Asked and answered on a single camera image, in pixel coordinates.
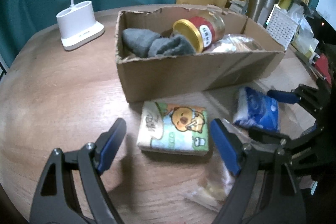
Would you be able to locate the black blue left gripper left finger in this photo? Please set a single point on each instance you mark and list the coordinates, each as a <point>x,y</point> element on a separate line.
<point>55,199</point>

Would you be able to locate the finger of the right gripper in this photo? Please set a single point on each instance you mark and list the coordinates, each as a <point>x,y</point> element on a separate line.
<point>310,99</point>
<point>268,137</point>

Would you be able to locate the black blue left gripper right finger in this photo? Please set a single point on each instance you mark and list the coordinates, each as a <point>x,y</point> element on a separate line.
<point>265,190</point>

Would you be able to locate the blue tissue pack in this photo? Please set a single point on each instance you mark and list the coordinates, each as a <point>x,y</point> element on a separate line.
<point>255,109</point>

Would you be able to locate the cartoon tissue pack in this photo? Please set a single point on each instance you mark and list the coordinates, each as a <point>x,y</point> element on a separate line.
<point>171,128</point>

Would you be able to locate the red gold yellow-lid can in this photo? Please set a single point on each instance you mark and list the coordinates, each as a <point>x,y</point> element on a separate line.
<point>201,30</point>

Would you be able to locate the grey knitted socks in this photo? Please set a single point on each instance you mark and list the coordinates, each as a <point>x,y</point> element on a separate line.
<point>145,43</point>

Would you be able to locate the red box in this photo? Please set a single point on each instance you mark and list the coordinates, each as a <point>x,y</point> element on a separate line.
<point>321,64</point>

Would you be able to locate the clear plastic bag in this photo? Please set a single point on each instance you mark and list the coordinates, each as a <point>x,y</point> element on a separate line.
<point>218,177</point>

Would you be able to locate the clear plastic bags pile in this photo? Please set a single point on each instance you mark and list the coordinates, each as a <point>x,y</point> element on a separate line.
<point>303,40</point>

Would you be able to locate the white perforated basket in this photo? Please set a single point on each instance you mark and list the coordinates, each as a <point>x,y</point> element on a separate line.
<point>281,27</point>

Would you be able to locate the bag of cotton swabs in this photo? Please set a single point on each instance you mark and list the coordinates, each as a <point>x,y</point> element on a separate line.
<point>235,43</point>

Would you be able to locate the yellow sponge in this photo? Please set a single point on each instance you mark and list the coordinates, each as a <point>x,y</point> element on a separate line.
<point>284,4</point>

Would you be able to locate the stainless steel tumbler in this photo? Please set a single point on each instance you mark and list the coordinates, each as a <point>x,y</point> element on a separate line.
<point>259,10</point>

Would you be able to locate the white small box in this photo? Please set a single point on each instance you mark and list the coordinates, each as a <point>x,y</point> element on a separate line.
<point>238,6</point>

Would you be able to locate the brown cardboard box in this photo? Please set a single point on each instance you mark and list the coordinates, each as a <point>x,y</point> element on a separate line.
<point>158,77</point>

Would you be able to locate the white desk lamp base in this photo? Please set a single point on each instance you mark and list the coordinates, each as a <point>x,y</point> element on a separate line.
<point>78,25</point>

